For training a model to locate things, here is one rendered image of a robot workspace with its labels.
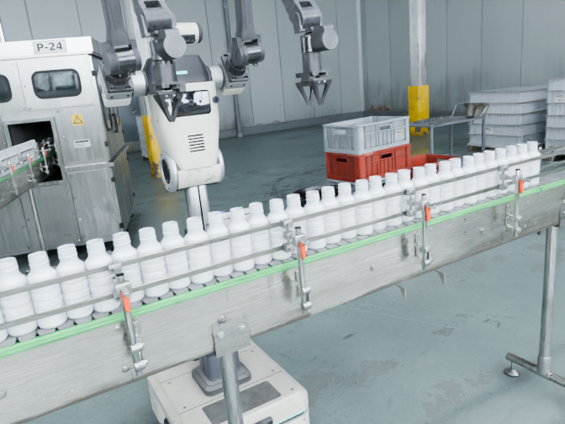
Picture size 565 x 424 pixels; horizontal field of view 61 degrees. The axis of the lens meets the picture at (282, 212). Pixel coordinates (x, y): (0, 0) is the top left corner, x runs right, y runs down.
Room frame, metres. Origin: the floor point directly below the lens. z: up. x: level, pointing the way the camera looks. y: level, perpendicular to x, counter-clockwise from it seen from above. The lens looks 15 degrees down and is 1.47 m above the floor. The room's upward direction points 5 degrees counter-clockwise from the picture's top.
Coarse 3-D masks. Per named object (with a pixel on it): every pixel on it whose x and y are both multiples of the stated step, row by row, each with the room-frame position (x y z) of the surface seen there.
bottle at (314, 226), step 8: (312, 192) 1.34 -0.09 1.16; (312, 200) 1.31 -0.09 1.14; (304, 208) 1.32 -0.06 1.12; (312, 208) 1.30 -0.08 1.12; (320, 208) 1.31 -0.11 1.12; (320, 216) 1.30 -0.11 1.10; (312, 224) 1.30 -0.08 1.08; (320, 224) 1.30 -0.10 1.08; (312, 232) 1.30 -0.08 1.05; (320, 232) 1.30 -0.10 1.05; (320, 240) 1.30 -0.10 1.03; (312, 248) 1.30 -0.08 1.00; (320, 248) 1.30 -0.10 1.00
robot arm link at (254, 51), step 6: (246, 42) 1.83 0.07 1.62; (252, 42) 1.84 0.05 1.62; (246, 48) 1.80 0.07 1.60; (252, 48) 1.81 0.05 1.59; (258, 48) 1.83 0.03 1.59; (252, 54) 1.81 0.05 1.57; (258, 54) 1.82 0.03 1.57; (252, 60) 1.82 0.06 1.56; (258, 60) 1.84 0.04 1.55; (246, 66) 1.83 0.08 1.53
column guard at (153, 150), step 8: (144, 120) 8.70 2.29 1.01; (144, 128) 8.79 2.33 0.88; (152, 128) 8.60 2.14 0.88; (152, 136) 8.59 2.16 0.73; (152, 144) 8.58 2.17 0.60; (152, 152) 8.57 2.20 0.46; (160, 152) 8.63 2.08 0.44; (152, 160) 8.60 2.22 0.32; (152, 168) 8.70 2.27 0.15; (152, 176) 8.75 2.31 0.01; (160, 176) 8.60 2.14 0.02
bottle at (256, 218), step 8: (256, 208) 1.23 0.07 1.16; (256, 216) 1.23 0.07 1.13; (264, 216) 1.24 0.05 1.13; (256, 224) 1.22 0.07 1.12; (264, 224) 1.22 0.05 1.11; (256, 232) 1.22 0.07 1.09; (264, 232) 1.22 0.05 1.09; (256, 240) 1.22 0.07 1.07; (264, 240) 1.22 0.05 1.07; (256, 248) 1.22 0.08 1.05; (264, 248) 1.22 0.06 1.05; (264, 256) 1.22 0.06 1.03; (256, 264) 1.22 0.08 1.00; (264, 264) 1.22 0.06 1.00
